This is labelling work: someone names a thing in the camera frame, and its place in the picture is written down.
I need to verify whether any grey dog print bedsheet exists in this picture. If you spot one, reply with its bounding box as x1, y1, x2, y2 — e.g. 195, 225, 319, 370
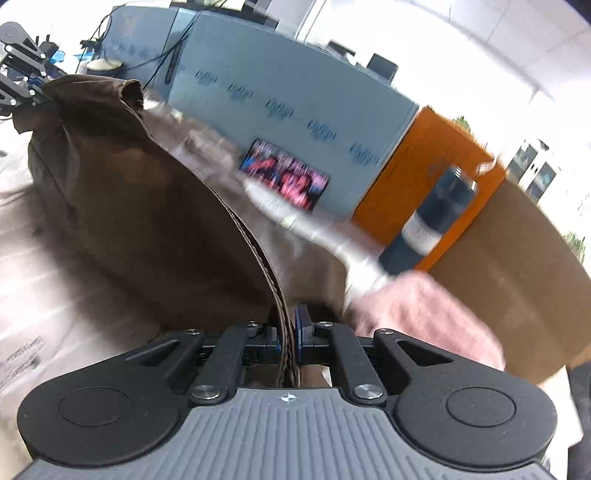
0, 92, 393, 462

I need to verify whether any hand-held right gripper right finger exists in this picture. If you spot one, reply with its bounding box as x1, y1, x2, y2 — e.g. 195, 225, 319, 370
294, 304, 455, 404

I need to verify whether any pink knitted sweater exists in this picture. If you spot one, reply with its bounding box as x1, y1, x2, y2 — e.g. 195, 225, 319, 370
344, 272, 506, 370

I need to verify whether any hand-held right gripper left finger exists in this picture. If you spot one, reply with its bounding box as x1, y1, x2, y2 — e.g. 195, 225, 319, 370
122, 320, 283, 402

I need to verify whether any black smartphone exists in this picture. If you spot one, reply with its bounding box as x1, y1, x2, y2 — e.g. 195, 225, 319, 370
239, 138, 331, 213

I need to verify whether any brown cardboard box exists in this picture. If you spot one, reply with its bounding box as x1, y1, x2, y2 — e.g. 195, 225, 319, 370
429, 178, 591, 384

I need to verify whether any dark blue vacuum bottle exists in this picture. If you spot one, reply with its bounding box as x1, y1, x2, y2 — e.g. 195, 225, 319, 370
379, 164, 478, 275

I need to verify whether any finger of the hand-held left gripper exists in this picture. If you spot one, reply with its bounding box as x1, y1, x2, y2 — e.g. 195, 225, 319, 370
0, 21, 49, 78
0, 76, 49, 114

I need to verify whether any orange cardboard box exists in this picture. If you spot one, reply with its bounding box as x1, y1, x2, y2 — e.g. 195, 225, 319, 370
351, 106, 509, 273

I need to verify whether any brown garment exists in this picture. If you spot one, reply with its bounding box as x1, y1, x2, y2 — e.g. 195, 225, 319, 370
11, 74, 352, 388

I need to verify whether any glass door cabinet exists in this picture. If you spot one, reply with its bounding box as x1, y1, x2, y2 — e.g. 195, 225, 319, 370
508, 138, 563, 205

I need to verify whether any dark monitor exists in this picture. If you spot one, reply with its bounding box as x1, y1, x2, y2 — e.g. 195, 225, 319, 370
367, 53, 399, 85

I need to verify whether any light blue cardboard box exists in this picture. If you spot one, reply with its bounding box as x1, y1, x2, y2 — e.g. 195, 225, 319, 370
168, 11, 419, 220
99, 4, 197, 93

